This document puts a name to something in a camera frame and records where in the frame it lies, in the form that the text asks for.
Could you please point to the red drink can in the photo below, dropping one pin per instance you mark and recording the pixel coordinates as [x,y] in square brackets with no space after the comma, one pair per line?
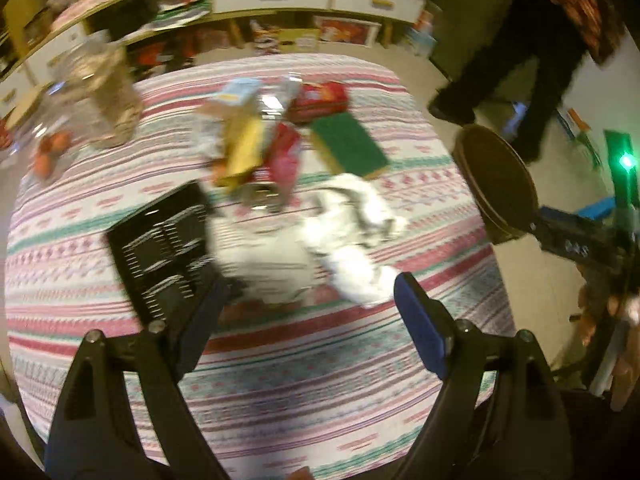
[320,102]

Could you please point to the silver foil wrapper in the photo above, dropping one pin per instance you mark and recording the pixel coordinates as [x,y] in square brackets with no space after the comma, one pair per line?
[280,95]

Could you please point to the glass jar of nuts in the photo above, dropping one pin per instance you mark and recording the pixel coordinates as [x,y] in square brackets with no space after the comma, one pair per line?
[112,100]

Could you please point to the pink snack packet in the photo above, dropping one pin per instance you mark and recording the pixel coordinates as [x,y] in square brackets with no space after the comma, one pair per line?
[285,160]

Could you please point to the orange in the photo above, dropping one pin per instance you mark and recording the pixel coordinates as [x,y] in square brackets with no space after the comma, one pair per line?
[59,143]
[44,165]

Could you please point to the short white cabinet drawer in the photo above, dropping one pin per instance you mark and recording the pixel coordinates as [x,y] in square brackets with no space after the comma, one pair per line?
[380,2]

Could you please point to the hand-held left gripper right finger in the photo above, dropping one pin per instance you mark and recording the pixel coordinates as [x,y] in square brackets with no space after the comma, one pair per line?
[420,325]

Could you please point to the blue and white carton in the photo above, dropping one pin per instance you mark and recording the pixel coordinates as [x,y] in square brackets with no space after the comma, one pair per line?
[421,35]

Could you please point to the orange framed picture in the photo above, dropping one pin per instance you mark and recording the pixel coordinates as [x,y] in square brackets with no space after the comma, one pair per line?
[347,32]

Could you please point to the yellow cardboard box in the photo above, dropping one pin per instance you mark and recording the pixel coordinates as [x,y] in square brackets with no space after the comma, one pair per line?
[300,40]

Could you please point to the green scouring sponge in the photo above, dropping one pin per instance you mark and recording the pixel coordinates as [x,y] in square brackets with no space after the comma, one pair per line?
[350,145]

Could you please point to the person's right hand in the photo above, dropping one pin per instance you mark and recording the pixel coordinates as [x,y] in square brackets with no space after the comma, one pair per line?
[592,310]

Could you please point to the brown trash bin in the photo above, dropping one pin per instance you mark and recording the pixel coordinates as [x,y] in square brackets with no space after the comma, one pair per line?
[495,185]

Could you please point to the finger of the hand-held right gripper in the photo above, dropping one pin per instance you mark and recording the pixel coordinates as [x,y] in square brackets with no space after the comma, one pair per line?
[550,227]

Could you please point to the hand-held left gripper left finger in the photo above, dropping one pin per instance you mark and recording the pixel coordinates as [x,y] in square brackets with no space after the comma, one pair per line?
[200,330]

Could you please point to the yellow snack packet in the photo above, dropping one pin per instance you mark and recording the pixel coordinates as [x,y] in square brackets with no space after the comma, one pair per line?
[245,150]

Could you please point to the black perforated plastic tray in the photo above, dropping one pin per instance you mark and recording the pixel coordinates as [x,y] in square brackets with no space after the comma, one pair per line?
[155,250]

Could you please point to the blue and white packet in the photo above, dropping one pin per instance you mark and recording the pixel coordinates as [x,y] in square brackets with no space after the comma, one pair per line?
[235,95]

